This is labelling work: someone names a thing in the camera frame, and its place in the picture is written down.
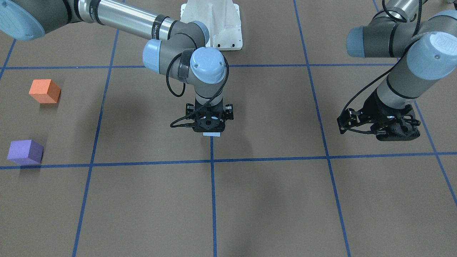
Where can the light blue foam block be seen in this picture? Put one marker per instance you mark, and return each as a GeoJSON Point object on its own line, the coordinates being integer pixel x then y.
{"type": "Point", "coordinates": [211, 134]}

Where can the orange foam block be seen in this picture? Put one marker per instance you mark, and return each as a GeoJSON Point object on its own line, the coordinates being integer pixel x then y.
{"type": "Point", "coordinates": [45, 91]}

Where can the purple foam block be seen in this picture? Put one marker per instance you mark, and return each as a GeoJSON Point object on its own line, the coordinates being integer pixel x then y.
{"type": "Point", "coordinates": [25, 152]}

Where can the white camera pedestal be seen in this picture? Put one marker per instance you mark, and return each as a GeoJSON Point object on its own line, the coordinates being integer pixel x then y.
{"type": "Point", "coordinates": [222, 19]}

